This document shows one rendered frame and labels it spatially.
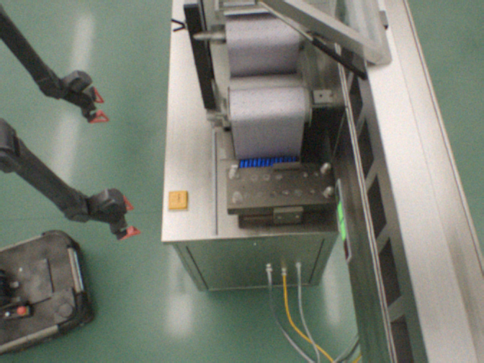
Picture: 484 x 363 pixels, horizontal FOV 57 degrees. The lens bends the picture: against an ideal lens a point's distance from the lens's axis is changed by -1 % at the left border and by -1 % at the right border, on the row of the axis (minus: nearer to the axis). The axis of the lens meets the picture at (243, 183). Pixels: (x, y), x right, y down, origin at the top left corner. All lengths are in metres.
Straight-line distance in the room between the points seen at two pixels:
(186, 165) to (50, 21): 2.44
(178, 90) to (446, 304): 1.49
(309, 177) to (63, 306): 1.37
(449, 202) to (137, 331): 1.84
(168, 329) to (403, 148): 1.84
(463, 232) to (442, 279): 0.31
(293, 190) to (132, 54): 2.20
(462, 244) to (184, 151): 1.12
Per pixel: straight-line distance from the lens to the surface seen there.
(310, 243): 1.76
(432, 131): 1.28
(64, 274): 2.51
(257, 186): 1.58
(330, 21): 0.98
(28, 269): 2.58
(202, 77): 1.78
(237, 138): 1.52
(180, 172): 1.79
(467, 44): 3.68
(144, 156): 2.94
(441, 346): 0.84
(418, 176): 0.94
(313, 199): 1.56
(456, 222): 1.17
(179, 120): 1.92
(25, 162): 1.15
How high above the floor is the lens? 2.44
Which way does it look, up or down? 63 degrees down
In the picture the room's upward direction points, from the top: 6 degrees counter-clockwise
